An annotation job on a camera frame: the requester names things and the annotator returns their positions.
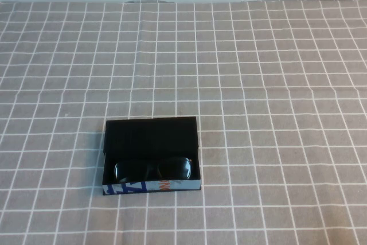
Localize black framed glasses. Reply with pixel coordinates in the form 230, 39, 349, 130
113, 157, 194, 184

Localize black printed glasses case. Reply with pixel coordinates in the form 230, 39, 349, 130
101, 116, 204, 197

